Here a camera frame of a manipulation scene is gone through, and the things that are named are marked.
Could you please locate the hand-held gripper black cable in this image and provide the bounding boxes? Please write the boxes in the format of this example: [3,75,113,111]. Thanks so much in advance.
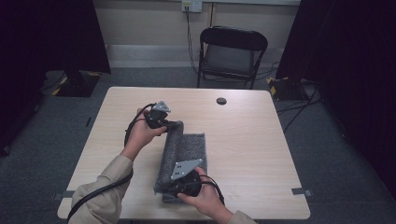
[65,103,156,223]
[198,174,226,207]

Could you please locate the person's left hand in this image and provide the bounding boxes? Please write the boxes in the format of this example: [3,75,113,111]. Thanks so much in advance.
[120,107,168,162]

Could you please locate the black floor cable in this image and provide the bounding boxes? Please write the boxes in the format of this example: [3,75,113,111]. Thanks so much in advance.
[254,60,282,82]
[275,83,323,133]
[39,70,68,93]

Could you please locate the black folding chair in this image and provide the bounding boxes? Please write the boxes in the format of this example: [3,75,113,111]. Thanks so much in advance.
[196,25,269,91]

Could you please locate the black wall cable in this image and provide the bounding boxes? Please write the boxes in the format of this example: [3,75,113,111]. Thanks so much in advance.
[185,5,201,77]

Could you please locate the right hand-held gripper black cable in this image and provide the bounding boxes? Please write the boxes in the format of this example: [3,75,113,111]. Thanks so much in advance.
[198,174,226,207]

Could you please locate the black curtain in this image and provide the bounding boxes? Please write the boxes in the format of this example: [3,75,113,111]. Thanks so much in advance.
[0,0,112,157]
[275,0,396,202]

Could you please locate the grey towel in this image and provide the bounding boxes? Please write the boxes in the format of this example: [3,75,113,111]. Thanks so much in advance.
[152,119,208,205]

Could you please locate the person's right hand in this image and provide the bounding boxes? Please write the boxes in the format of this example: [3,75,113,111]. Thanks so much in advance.
[177,165,234,222]

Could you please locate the thin brown wall conduit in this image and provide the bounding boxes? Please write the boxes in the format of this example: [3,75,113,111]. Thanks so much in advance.
[209,2,218,28]

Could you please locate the grey tape strip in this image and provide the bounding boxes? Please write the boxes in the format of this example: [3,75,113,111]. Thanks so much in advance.
[290,187,314,198]
[52,189,78,202]

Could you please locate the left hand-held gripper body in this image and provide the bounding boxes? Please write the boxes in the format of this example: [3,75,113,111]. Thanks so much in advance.
[144,100,172,130]

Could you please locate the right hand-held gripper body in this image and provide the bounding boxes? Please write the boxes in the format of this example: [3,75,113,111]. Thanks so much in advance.
[170,158,205,198]

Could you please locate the left hand-held gripper black cable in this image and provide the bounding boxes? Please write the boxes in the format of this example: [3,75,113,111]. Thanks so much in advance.
[65,103,156,223]

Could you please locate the black stand base yellow tape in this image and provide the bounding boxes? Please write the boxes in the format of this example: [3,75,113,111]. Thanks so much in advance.
[265,76,310,103]
[50,70,103,98]

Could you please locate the white wall socket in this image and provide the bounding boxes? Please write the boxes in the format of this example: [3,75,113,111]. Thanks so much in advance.
[181,0,204,14]

